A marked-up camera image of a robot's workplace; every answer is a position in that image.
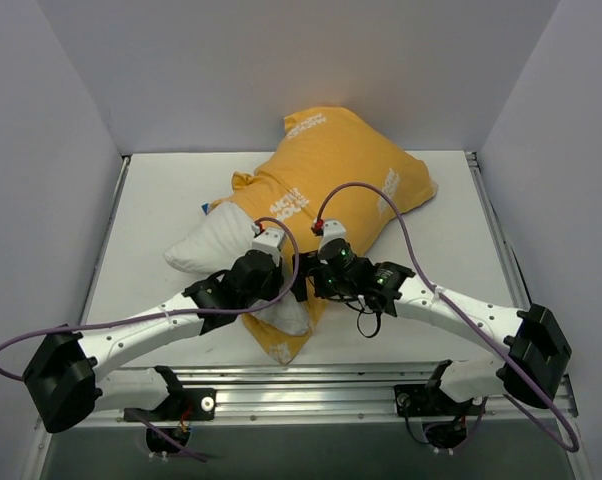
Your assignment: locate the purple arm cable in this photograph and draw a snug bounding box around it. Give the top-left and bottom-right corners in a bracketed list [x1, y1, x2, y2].
[310, 182, 581, 454]
[0, 216, 300, 459]

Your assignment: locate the white quilted pillow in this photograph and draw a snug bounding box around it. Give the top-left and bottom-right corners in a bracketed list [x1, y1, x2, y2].
[163, 201, 311, 336]

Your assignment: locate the aluminium table frame rail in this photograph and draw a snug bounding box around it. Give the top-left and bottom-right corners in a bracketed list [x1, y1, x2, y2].
[25, 153, 591, 479]

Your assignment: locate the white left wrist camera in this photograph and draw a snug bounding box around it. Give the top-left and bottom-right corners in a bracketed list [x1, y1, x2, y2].
[251, 223, 286, 265]

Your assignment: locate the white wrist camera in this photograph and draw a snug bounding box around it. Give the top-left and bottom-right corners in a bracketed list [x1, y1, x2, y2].
[311, 219, 346, 250]
[251, 223, 286, 265]

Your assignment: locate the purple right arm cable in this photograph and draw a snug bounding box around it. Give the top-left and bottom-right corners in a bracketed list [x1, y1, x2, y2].
[310, 182, 581, 454]

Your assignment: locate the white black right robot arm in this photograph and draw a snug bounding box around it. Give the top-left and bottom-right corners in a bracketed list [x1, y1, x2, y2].
[292, 238, 572, 413]

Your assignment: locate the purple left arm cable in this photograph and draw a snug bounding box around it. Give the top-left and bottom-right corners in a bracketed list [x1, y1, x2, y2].
[0, 216, 300, 459]

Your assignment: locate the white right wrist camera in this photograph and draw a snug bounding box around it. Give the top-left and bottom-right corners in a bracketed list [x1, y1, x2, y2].
[311, 219, 346, 250]

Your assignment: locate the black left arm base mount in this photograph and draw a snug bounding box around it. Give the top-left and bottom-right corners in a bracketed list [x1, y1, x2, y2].
[123, 388, 217, 423]

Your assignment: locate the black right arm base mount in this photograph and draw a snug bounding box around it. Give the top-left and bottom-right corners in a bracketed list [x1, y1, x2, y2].
[393, 383, 480, 418]

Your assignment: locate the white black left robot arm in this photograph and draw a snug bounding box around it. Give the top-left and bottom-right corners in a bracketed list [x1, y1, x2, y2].
[22, 249, 284, 433]

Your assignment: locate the yellow and blue pillowcase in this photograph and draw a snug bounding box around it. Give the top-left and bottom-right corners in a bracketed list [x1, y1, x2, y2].
[200, 105, 437, 365]

